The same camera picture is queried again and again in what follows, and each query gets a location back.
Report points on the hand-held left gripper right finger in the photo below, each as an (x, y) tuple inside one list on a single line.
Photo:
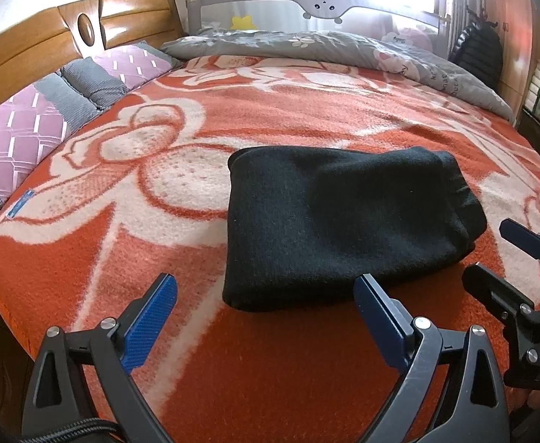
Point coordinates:
[(380, 318)]

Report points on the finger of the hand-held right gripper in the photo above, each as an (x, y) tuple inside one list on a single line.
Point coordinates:
[(523, 237), (491, 286)]

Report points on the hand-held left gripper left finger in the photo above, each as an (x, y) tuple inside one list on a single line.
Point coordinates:
[(150, 323)]

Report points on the black pants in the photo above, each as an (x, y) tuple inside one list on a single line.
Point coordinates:
[(343, 221)]

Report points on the orange floral blanket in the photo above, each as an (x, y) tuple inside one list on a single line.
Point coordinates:
[(251, 378)]

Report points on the black jacket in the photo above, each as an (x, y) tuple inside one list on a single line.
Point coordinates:
[(482, 50)]

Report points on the pink and grey pillow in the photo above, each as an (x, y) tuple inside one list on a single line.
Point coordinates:
[(131, 62), (16, 138)]

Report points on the wooden wardrobe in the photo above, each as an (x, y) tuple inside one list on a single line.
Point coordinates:
[(514, 4)]

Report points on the grey printed quilt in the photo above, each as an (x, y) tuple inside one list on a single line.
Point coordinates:
[(343, 50)]

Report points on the wooden headboard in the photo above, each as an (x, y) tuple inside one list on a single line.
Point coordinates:
[(30, 41)]

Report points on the yellow star toy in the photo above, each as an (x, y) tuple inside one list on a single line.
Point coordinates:
[(244, 23)]

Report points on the grey bed guard rail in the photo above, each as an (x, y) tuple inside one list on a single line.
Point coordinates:
[(325, 2)]

